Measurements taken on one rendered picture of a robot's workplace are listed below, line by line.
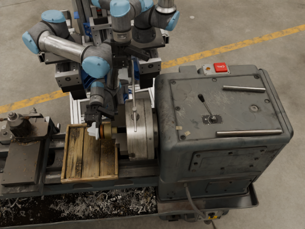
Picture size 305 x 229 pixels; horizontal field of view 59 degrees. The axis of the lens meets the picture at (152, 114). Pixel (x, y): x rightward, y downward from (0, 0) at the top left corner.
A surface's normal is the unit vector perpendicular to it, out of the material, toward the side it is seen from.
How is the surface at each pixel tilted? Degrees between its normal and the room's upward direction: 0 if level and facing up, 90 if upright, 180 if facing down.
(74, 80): 90
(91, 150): 0
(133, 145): 61
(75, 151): 0
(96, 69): 89
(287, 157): 0
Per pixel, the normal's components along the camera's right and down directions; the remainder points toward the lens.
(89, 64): -0.40, 0.74
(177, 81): 0.00, -0.57
